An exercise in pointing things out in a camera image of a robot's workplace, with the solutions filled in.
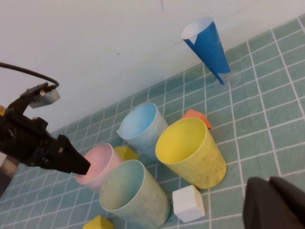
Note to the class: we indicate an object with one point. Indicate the yellow foam cube with crack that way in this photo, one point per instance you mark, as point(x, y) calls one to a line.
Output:
point(97, 223)

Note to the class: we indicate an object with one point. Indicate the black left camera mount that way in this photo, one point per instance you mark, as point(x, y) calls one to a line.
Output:
point(26, 97)

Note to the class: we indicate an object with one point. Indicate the white foam cube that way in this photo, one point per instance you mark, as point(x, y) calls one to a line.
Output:
point(188, 202)

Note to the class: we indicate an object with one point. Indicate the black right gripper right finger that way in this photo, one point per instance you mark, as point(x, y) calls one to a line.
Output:
point(290, 198)

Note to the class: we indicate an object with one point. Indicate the yellow plastic cup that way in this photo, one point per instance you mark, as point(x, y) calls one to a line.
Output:
point(197, 167)

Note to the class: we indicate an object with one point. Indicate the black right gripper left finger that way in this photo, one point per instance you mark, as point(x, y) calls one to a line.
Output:
point(257, 207)

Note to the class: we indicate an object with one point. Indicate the light blue plastic cup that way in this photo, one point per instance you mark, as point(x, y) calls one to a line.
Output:
point(143, 119)

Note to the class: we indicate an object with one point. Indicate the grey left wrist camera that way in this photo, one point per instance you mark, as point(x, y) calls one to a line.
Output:
point(47, 99)

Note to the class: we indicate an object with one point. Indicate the green plastic cup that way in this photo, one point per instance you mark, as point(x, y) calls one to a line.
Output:
point(143, 202)

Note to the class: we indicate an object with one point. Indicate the clear glass stand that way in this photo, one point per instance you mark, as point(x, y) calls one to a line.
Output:
point(234, 76)

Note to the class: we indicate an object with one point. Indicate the orange foam cube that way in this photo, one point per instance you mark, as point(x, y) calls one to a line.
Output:
point(195, 114)

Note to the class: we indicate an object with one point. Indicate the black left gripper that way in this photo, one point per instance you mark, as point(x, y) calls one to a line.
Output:
point(21, 138)

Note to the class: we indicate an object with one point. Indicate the pink plastic cup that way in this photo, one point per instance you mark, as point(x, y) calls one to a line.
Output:
point(100, 162)

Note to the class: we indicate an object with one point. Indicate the blue paper cone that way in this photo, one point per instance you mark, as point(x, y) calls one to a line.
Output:
point(209, 52)

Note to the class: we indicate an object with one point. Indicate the green checked tablecloth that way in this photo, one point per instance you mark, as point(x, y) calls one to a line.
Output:
point(262, 119)

